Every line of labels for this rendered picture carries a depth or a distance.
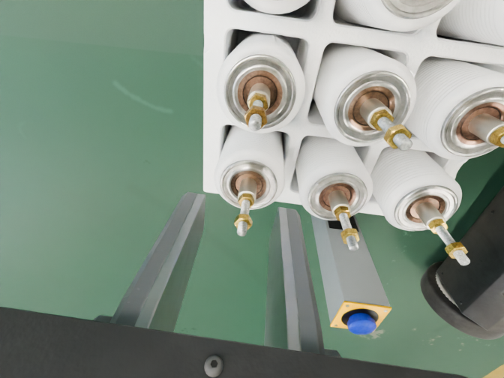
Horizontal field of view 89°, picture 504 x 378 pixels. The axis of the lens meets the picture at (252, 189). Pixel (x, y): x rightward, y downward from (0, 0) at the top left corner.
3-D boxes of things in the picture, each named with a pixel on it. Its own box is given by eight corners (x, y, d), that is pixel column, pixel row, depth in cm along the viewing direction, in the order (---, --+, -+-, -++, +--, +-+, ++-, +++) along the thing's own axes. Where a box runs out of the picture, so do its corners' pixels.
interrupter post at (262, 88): (248, 103, 28) (246, 114, 25) (248, 80, 27) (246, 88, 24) (270, 105, 28) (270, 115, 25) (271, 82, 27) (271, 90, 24)
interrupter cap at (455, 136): (424, 144, 29) (427, 147, 29) (473, 76, 25) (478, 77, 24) (482, 161, 30) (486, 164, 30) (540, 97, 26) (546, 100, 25)
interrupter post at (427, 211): (436, 208, 34) (450, 224, 32) (418, 217, 35) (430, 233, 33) (428, 196, 33) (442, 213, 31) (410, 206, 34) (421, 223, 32)
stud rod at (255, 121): (253, 101, 26) (247, 130, 20) (256, 91, 26) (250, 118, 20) (262, 103, 26) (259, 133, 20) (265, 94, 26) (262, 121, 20)
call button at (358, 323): (376, 310, 38) (381, 323, 36) (367, 323, 40) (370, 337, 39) (350, 306, 38) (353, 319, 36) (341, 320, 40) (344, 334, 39)
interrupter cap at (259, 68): (226, 125, 30) (225, 127, 29) (223, 52, 25) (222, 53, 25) (292, 128, 29) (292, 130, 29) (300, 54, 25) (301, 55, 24)
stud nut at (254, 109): (242, 122, 22) (241, 126, 21) (247, 103, 21) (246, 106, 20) (265, 128, 22) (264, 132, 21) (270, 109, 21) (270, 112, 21)
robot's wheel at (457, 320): (483, 264, 75) (541, 335, 58) (473, 274, 78) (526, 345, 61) (415, 256, 75) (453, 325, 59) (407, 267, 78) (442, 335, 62)
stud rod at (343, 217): (339, 199, 33) (354, 243, 26) (344, 202, 33) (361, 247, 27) (333, 204, 33) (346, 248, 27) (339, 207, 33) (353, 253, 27)
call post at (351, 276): (344, 185, 63) (392, 306, 37) (335, 207, 67) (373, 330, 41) (315, 181, 62) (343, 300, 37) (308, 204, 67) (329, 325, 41)
